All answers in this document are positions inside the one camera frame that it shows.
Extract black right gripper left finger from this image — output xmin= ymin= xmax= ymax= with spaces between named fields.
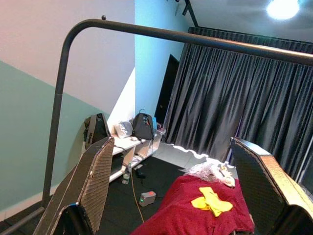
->
xmin=33 ymin=136 xmax=115 ymax=235

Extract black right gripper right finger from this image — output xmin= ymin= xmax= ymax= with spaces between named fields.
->
xmin=231 ymin=137 xmax=313 ymax=235

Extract white crumpled plastic bag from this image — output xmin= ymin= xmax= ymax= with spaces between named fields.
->
xmin=184 ymin=158 xmax=239 ymax=188

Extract yellow cloth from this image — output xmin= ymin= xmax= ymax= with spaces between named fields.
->
xmin=190 ymin=186 xmax=233 ymax=217

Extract clear plastic water bottle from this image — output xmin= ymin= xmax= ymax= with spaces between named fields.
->
xmin=121 ymin=163 xmax=133 ymax=185

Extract plain black backpack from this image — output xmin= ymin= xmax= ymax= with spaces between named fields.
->
xmin=83 ymin=113 xmax=111 ymax=150

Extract white low shelf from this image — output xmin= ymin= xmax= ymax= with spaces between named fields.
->
xmin=109 ymin=133 xmax=163 ymax=183

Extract white grey bag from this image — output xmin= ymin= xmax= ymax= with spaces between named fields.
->
xmin=114 ymin=120 xmax=134 ymax=140

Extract grey battery box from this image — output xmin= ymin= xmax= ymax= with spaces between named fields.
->
xmin=139 ymin=190 xmax=157 ymax=206

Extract red fleece blanket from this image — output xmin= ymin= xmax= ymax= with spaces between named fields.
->
xmin=131 ymin=174 xmax=255 ymax=235

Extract black pleated curtain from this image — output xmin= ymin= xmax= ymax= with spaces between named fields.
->
xmin=165 ymin=26 xmax=313 ymax=182

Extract black backpack blue accents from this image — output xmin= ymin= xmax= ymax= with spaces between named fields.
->
xmin=132 ymin=110 xmax=155 ymax=141

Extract black door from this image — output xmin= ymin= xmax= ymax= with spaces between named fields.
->
xmin=154 ymin=53 xmax=181 ymax=123

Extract black metal clothes rack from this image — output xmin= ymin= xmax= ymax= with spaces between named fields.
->
xmin=0 ymin=15 xmax=313 ymax=235

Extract round ceiling light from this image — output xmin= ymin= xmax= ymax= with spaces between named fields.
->
xmin=265 ymin=0 xmax=301 ymax=20

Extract orange floor cable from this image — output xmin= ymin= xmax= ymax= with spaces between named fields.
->
xmin=131 ymin=168 xmax=145 ymax=225

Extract black ceiling track rail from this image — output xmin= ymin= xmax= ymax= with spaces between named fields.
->
xmin=175 ymin=0 xmax=199 ymax=28

